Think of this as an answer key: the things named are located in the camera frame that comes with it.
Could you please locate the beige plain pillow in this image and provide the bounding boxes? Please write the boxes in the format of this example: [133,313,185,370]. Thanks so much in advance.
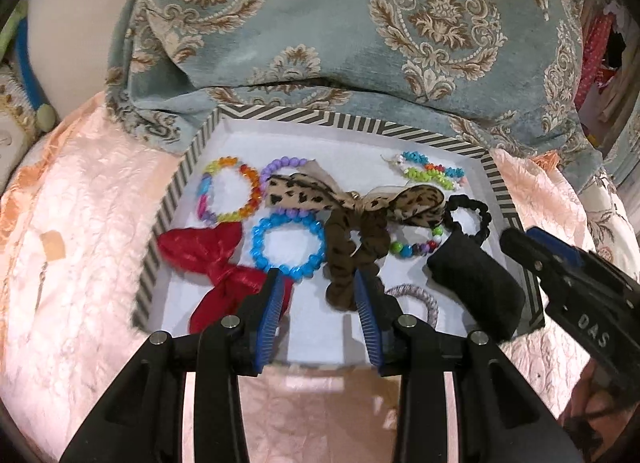
[25,0,147,120]

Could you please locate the cream gold patterned quilt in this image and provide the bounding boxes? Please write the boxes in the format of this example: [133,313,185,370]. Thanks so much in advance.
[0,63,51,186]

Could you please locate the red patterned clothes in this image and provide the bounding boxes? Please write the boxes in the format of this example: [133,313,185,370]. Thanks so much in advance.
[575,0,640,144]

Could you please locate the purple beaded bracelet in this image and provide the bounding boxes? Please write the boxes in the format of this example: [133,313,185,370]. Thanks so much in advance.
[260,156,311,189]

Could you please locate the striped cardboard box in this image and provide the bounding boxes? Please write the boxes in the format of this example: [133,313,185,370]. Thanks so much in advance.
[131,104,546,369]

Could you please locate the rainbow beaded bracelet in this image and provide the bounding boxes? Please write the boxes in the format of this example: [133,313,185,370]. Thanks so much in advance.
[197,156,262,222]

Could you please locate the mixed colour round bead bracelet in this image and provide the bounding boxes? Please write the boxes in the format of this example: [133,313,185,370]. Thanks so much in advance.
[389,224,445,259]

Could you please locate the leopard print bow scrunchie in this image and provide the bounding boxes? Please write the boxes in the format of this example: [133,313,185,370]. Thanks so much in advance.
[265,160,446,308]

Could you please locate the black fuzzy hair accessory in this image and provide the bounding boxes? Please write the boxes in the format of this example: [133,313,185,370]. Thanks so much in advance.
[426,234,526,342]

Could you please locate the red fabric bow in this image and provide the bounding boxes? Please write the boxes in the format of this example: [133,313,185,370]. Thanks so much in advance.
[157,223,296,336]

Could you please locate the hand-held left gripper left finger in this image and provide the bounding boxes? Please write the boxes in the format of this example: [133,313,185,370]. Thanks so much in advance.
[60,268,296,463]

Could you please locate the blue damask cushion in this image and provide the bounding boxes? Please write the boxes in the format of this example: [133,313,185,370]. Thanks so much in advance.
[105,0,606,179]

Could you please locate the black scrunchie hair tie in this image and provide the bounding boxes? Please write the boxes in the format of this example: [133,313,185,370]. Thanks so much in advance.
[442,194,492,246]

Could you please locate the blue beaded bracelet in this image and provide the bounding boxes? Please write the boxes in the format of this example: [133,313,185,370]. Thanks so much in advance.
[250,209,327,280]

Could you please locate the twisted green blue bead bracelet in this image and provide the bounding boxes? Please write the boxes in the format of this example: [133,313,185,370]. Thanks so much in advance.
[392,150,467,190]

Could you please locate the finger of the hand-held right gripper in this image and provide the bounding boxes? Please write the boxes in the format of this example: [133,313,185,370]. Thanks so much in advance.
[500,227,571,294]
[527,226,588,266]

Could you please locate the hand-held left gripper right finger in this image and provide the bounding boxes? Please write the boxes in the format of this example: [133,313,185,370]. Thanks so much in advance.
[352,270,586,463]

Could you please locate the grey woven hair tie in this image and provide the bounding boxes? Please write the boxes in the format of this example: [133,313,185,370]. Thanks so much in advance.
[382,283,440,329]

